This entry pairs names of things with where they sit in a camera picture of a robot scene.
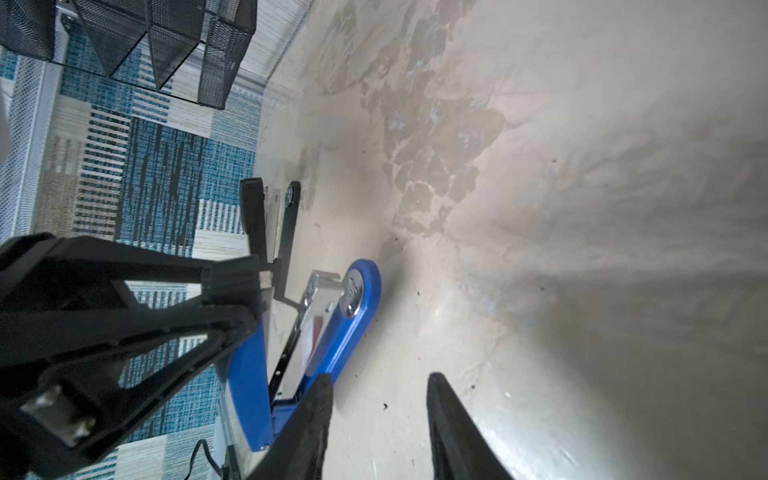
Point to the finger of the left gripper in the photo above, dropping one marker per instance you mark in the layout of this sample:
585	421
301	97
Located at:
97	336

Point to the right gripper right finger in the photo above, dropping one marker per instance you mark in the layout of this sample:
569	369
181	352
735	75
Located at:
458	448

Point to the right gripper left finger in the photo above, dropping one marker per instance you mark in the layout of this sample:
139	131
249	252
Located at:
299	451

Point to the blue stapler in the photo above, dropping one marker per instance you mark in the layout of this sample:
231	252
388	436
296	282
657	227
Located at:
332	316

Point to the black mesh shelf rack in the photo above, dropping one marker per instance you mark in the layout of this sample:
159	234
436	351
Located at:
172	29

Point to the white wire mesh basket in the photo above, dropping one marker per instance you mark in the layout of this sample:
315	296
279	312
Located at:
31	94

